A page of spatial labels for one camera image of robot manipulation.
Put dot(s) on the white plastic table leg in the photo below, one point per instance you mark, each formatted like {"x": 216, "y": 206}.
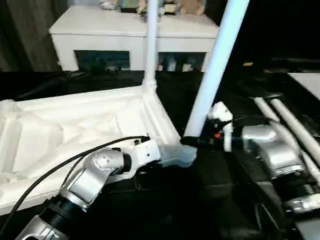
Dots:
{"x": 290, "y": 117}
{"x": 152, "y": 45}
{"x": 265, "y": 107}
{"x": 215, "y": 62}

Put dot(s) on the white plastic table top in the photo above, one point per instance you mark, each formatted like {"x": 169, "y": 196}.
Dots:
{"x": 75, "y": 120}

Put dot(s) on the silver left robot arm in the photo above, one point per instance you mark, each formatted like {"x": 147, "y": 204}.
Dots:
{"x": 85, "y": 180}

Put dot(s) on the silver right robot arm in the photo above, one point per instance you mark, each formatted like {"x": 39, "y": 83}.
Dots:
{"x": 275, "y": 150}

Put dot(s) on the black table mat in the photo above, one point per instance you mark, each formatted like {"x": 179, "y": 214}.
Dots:
{"x": 175, "y": 200}

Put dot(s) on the small yellow label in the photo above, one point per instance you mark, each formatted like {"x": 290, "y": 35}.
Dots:
{"x": 248, "y": 63}

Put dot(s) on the white flat board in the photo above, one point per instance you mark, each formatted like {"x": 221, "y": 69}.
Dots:
{"x": 307, "y": 81}

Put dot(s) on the long black bar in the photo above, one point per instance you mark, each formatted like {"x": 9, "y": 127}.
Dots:
{"x": 295, "y": 60}

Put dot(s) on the pink plush toy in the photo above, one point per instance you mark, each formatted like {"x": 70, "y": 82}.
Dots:
{"x": 192, "y": 7}

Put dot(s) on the white sideboard cabinet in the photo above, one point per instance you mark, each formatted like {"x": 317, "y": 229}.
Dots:
{"x": 100, "y": 27}

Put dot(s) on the spotted white ornament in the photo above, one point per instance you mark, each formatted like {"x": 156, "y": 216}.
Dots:
{"x": 108, "y": 3}

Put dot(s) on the grey pleated curtain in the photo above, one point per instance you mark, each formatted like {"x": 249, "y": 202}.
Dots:
{"x": 25, "y": 35}

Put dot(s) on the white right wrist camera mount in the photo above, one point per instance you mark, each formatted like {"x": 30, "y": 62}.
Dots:
{"x": 221, "y": 112}

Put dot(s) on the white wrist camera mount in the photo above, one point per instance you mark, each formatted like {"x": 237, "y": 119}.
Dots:
{"x": 221, "y": 112}
{"x": 145, "y": 152}

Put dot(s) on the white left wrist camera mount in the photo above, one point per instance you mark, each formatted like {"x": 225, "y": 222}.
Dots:
{"x": 145, "y": 152}

